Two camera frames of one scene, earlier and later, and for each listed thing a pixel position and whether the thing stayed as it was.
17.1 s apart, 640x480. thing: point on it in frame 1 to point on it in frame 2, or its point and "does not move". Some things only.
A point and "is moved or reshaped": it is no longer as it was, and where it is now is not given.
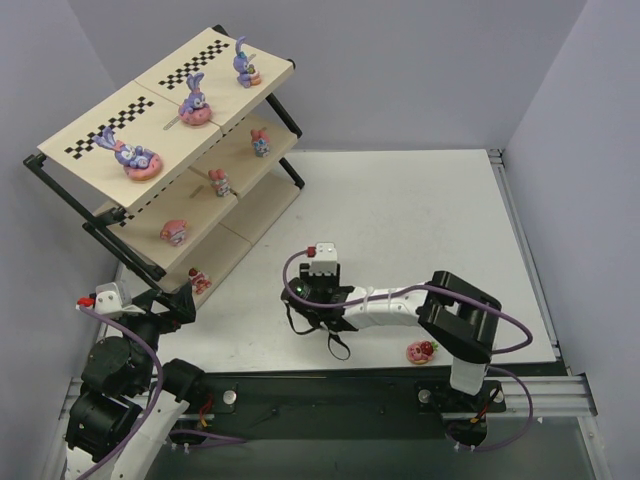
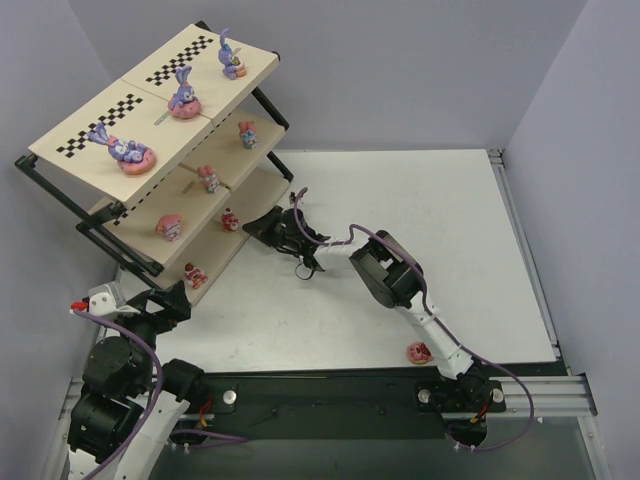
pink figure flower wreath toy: (219, 180) to (209, 179)
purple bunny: (195, 111) to (184, 104)
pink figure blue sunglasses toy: (260, 141) to (248, 134)
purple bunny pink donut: (139, 163) is moved or reshaped
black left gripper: (163, 307) does not move
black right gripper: (310, 305) to (278, 228)
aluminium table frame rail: (551, 396) does not move
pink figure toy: (174, 231) is moved or reshaped
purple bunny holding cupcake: (247, 74) to (232, 67)
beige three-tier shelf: (182, 166) does not move
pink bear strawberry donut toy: (421, 352) does not move
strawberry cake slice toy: (199, 281) is moved or reshaped
